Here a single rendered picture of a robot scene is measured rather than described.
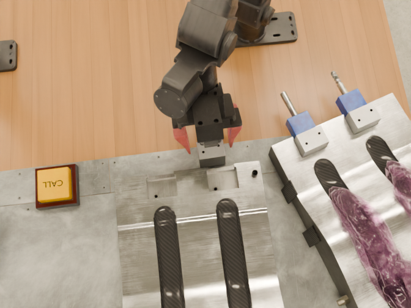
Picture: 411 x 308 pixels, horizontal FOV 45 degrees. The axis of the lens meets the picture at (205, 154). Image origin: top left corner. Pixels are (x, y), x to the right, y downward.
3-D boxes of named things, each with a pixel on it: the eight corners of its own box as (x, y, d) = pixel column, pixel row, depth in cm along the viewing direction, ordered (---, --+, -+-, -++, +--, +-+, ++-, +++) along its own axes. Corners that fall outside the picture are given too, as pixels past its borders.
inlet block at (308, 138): (270, 103, 97) (272, 91, 92) (292, 93, 98) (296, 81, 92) (300, 161, 93) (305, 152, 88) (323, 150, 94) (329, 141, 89)
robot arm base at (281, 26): (304, 21, 97) (298, -9, 99) (203, 31, 97) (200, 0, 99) (298, 41, 104) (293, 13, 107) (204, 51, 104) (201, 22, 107)
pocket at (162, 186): (148, 179, 90) (145, 174, 87) (177, 176, 91) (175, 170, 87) (150, 203, 89) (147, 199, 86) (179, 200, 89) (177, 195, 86)
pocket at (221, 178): (206, 172, 91) (205, 167, 87) (235, 168, 91) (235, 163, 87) (209, 196, 89) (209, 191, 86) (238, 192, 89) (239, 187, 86)
